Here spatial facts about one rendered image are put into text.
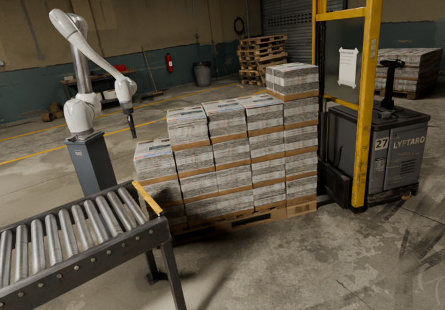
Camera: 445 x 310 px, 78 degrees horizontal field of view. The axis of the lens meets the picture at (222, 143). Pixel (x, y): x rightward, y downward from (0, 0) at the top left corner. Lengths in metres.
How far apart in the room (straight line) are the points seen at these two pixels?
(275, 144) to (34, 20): 7.22
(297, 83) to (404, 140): 1.03
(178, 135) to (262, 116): 0.64
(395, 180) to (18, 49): 8.02
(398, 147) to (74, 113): 2.51
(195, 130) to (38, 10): 6.93
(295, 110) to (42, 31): 7.20
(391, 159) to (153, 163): 1.93
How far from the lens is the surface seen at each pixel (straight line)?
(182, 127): 2.01
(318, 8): 2.84
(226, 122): 2.05
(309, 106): 2.26
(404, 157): 2.78
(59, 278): 1.41
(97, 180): 2.30
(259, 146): 2.19
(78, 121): 2.20
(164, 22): 9.26
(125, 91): 2.10
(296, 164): 2.39
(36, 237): 1.65
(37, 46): 8.47
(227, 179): 2.22
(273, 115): 2.15
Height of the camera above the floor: 1.61
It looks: 22 degrees down
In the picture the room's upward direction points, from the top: 7 degrees counter-clockwise
